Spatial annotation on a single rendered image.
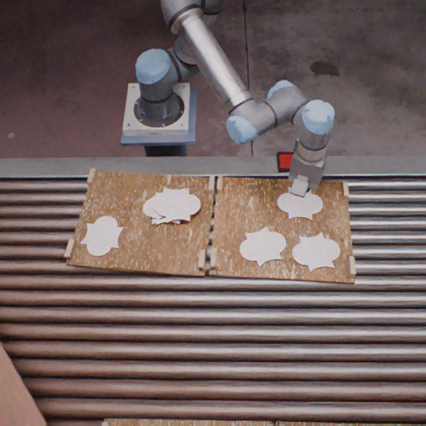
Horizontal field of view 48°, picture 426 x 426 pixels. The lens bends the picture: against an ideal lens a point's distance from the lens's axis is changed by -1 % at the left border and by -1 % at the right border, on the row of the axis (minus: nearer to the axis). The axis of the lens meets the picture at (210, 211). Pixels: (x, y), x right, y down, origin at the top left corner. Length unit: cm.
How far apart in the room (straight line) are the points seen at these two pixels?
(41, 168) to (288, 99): 89
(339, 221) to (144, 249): 59
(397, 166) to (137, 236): 88
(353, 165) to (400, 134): 147
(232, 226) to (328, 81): 202
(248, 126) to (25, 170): 86
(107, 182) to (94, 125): 154
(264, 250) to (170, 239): 28
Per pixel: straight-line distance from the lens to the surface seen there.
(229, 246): 142
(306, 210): 150
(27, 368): 141
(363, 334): 138
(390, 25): 390
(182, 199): 148
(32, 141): 316
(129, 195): 155
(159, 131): 177
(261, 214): 148
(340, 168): 165
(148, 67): 166
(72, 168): 170
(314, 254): 142
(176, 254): 142
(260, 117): 120
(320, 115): 119
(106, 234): 148
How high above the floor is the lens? 218
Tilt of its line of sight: 57 degrees down
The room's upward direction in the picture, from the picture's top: 4 degrees counter-clockwise
